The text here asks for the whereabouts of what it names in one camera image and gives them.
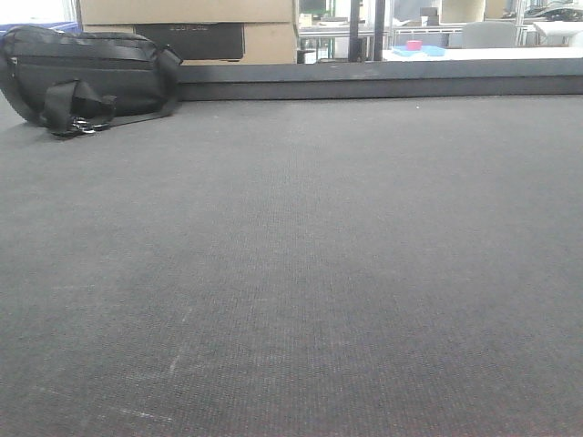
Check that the grey office chair back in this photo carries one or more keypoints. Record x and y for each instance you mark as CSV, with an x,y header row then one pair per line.
x,y
488,34

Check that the light blue flat tray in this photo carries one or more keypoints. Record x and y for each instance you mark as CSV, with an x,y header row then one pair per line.
x,y
432,51

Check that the lower cardboard box black panel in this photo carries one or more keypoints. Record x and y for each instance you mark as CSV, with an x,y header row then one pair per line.
x,y
218,43

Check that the upper cardboard box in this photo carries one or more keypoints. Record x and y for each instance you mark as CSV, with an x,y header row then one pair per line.
x,y
121,12

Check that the dark grey conveyor side rail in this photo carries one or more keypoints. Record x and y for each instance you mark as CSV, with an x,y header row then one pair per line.
x,y
392,79

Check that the black vertical pole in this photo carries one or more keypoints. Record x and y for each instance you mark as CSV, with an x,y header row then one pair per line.
x,y
378,39

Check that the pink block on tray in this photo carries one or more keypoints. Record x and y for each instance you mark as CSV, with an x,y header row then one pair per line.
x,y
413,45

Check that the black fabric shoulder bag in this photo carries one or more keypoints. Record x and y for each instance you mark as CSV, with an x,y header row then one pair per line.
x,y
80,84

